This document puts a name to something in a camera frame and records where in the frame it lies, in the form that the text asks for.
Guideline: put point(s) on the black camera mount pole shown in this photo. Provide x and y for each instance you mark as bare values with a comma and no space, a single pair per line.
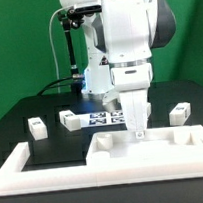
77,79

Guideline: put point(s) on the white U-shaped fence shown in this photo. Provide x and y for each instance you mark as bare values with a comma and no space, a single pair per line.
15,180

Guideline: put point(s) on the marker tag sheet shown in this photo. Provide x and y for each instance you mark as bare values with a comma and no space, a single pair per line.
101,118

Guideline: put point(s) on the white desk top panel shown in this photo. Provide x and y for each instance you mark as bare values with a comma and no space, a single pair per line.
168,142

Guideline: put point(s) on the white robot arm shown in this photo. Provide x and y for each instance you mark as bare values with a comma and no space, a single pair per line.
120,35

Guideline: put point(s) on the black camera on mount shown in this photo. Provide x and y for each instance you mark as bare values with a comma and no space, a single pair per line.
84,9

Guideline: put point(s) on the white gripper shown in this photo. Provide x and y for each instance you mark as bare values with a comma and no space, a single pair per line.
125,80

